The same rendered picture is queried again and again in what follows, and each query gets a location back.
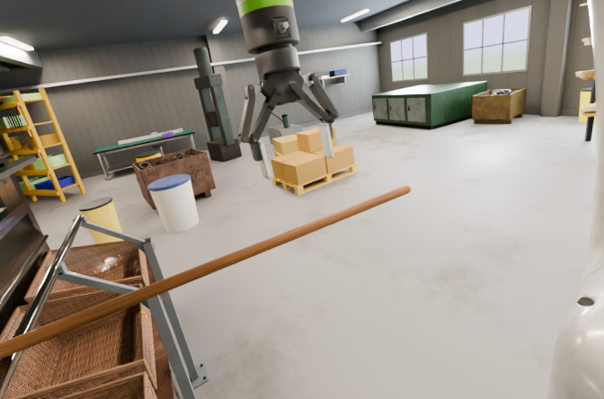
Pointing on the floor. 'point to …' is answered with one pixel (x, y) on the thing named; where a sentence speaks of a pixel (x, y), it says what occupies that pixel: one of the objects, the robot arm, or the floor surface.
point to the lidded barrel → (175, 202)
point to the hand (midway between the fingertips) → (298, 161)
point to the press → (215, 110)
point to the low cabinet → (427, 105)
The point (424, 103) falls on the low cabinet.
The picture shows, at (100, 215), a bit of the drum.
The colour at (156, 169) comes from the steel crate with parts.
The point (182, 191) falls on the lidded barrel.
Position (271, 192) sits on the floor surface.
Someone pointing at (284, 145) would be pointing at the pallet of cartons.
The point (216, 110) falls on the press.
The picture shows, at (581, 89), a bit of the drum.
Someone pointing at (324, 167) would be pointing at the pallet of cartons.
